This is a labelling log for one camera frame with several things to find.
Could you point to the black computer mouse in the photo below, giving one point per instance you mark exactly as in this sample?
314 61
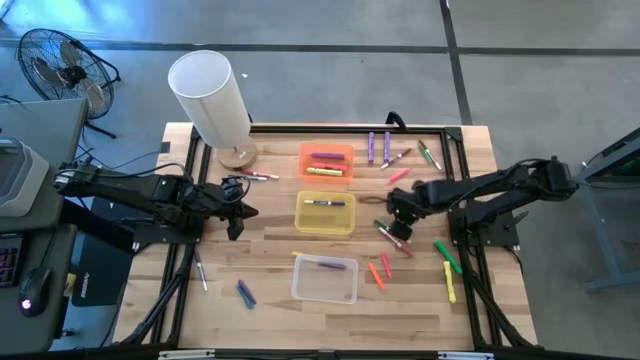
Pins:
34 290

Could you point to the thick green highlighter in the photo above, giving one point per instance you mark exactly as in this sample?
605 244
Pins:
448 258

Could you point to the dark grey desk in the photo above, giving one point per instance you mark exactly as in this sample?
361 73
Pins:
45 250

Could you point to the thick purple highlighter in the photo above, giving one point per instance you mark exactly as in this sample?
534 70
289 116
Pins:
386 146
327 156
370 147

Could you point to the grey box-shaped device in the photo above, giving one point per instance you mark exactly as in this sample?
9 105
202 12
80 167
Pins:
20 180

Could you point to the thick pink highlighter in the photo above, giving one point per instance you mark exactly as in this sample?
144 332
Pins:
330 166

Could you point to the orange plastic bin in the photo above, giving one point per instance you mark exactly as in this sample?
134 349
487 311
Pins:
325 149

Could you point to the thin purple highlighter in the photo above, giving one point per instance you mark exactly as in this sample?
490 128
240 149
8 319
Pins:
332 266

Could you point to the thin green highlighter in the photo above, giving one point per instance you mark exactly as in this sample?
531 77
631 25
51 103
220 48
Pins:
424 154

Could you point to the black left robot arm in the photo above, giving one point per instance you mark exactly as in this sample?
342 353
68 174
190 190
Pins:
145 192

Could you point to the black box with logo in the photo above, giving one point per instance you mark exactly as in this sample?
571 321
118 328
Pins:
100 270

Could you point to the white cylinder lamp wooden base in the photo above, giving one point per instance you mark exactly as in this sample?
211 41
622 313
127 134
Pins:
210 95

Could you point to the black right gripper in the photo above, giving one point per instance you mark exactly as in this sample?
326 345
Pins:
406 205

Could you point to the black dry-erase marker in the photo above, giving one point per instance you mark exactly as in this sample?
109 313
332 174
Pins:
201 272
250 178

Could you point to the red dry-erase marker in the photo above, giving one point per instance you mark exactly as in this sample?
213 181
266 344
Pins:
402 248
262 175

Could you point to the thin orange highlighter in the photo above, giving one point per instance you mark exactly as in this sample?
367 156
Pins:
376 276

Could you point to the blue-grey workbench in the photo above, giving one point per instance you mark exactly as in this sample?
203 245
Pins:
615 155

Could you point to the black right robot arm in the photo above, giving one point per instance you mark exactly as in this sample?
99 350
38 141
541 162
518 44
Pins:
500 185

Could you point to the black aluminium rig frame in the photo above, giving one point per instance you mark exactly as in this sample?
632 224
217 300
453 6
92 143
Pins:
425 130

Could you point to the brown dry-erase marker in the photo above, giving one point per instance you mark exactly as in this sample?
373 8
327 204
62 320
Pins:
396 159

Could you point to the thin blue highlighter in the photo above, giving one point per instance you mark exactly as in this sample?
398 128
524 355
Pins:
247 292

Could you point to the thin pink highlighter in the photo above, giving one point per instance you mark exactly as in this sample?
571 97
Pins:
386 265
399 175

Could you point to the yellow plastic bin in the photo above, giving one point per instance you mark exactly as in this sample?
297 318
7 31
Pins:
325 222

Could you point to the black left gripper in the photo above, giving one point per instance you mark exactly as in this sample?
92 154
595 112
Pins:
220 205

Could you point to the black keyboard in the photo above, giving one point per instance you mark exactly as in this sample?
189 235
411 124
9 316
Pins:
10 260

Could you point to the black floor fan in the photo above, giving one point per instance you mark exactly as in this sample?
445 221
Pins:
65 72

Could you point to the clear plastic bin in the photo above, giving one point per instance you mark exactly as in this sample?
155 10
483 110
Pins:
325 287

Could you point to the black flat panel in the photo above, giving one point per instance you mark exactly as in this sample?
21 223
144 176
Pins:
107 214

